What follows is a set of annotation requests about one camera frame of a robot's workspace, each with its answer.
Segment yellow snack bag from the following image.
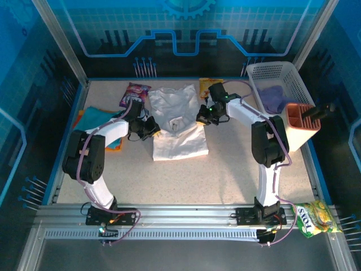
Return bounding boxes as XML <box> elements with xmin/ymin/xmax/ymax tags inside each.
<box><xmin>199</xmin><ymin>78</ymin><xmax>224</xmax><ymax>99</ymax></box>

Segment white t-shirt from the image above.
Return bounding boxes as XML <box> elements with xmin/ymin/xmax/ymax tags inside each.
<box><xmin>148</xmin><ymin>84</ymin><xmax>209</xmax><ymax>161</ymax></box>

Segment purple candy bag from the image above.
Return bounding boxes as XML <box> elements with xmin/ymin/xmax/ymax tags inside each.
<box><xmin>118</xmin><ymin>82</ymin><xmax>149</xmax><ymax>108</ymax></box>

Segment teal folded t-shirt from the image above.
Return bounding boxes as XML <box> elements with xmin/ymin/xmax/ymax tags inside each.
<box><xmin>76</xmin><ymin>106</ymin><xmax>125</xmax><ymax>149</ymax></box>

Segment purple cloth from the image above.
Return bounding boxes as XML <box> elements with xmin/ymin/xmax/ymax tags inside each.
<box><xmin>257</xmin><ymin>85</ymin><xmax>300</xmax><ymax>115</ymax></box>

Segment orange folded t-shirt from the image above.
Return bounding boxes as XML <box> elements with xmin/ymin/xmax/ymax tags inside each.
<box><xmin>73</xmin><ymin>110</ymin><xmax>124</xmax><ymax>152</ymax></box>

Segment white perforated plastic basket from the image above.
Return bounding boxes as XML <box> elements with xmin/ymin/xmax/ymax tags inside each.
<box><xmin>245</xmin><ymin>61</ymin><xmax>316</xmax><ymax>113</ymax></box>

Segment orange and white utensil holder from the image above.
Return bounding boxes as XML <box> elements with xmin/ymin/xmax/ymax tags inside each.
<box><xmin>284</xmin><ymin>103</ymin><xmax>322</xmax><ymax>153</ymax></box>

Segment black utensil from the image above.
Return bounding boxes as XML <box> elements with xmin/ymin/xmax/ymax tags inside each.
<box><xmin>302</xmin><ymin>102</ymin><xmax>336</xmax><ymax>121</ymax></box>

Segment green candy bag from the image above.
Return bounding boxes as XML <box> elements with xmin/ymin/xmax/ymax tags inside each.
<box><xmin>290</xmin><ymin>199</ymin><xmax>344</xmax><ymax>239</ymax></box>

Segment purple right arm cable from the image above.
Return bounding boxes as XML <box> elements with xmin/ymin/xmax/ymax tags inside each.
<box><xmin>224</xmin><ymin>80</ymin><xmax>299</xmax><ymax>248</ymax></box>

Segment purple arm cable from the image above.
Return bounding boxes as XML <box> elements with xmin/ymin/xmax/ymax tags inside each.
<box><xmin>76</xmin><ymin>100</ymin><xmax>142</xmax><ymax>247</ymax></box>
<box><xmin>224</xmin><ymin>80</ymin><xmax>299</xmax><ymax>248</ymax></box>

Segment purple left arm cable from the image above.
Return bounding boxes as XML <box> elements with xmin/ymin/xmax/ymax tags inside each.
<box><xmin>76</xmin><ymin>100</ymin><xmax>142</xmax><ymax>247</ymax></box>

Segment aluminium mounting rail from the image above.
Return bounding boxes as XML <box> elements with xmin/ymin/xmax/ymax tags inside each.
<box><xmin>36</xmin><ymin>204</ymin><xmax>339</xmax><ymax>229</ymax></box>

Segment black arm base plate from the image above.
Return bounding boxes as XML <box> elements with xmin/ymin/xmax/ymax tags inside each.
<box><xmin>235</xmin><ymin>207</ymin><xmax>287</xmax><ymax>226</ymax></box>
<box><xmin>86</xmin><ymin>207</ymin><xmax>138</xmax><ymax>226</ymax></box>

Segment grey slotted cable duct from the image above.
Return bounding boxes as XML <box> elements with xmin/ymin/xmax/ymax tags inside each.
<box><xmin>45</xmin><ymin>228</ymin><xmax>259</xmax><ymax>241</ymax></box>

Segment aluminium frame post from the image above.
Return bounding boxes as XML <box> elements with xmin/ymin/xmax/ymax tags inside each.
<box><xmin>286</xmin><ymin>0</ymin><xmax>339</xmax><ymax>81</ymax></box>
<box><xmin>31</xmin><ymin>0</ymin><xmax>90</xmax><ymax>89</ymax></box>

